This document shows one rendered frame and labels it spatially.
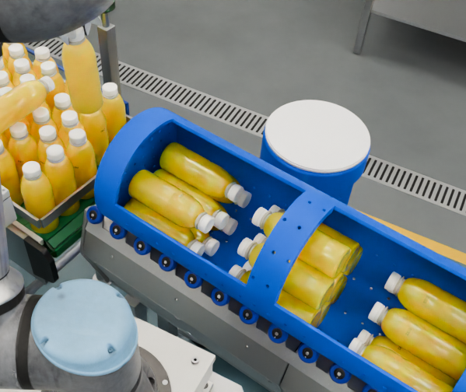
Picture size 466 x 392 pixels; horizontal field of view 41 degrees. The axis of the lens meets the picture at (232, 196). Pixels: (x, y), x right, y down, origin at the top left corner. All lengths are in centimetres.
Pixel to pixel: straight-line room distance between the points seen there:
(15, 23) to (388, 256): 96
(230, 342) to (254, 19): 286
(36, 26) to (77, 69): 70
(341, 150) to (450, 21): 224
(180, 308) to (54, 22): 95
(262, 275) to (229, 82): 239
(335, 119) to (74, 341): 113
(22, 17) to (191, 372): 57
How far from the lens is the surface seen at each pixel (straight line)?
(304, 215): 119
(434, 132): 344
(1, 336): 79
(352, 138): 167
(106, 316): 77
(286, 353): 137
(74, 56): 134
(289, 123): 168
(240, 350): 144
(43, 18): 65
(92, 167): 159
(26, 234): 162
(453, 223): 302
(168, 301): 150
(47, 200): 152
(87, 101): 141
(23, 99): 157
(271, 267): 118
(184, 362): 98
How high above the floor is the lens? 212
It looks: 48 degrees down
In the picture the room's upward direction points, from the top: 5 degrees clockwise
